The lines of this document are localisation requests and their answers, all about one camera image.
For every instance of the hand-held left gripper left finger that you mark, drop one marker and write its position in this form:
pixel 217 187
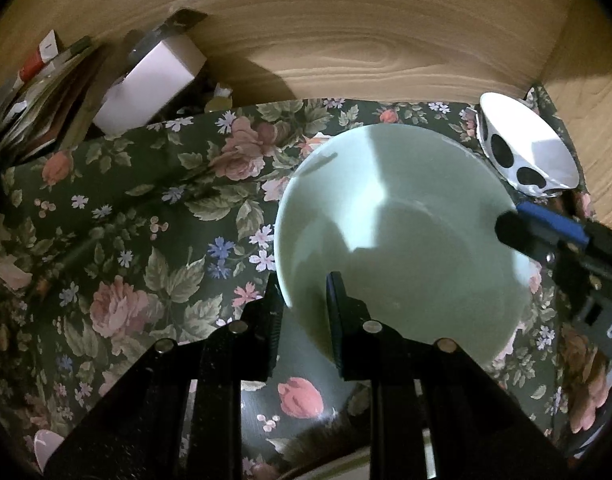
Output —
pixel 258 332

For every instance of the grey furry object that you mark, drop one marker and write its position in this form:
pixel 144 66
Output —
pixel 318 435

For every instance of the floral tablecloth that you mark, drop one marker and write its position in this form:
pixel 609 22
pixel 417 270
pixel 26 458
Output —
pixel 150 240

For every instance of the black-spotted white bowl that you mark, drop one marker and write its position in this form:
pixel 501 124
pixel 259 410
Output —
pixel 531 145

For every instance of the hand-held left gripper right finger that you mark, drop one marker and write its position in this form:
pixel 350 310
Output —
pixel 338 320

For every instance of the small white dish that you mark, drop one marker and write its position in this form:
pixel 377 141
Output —
pixel 46 449

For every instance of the light green bowl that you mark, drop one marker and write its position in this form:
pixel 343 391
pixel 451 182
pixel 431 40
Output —
pixel 401 240

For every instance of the stack of papers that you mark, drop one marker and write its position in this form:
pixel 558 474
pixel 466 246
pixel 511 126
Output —
pixel 40 100

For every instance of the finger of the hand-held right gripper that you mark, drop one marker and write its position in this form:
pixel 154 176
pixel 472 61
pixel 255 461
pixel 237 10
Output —
pixel 556 222
pixel 516 235

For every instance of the white box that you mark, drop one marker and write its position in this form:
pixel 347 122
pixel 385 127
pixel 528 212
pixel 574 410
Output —
pixel 150 82

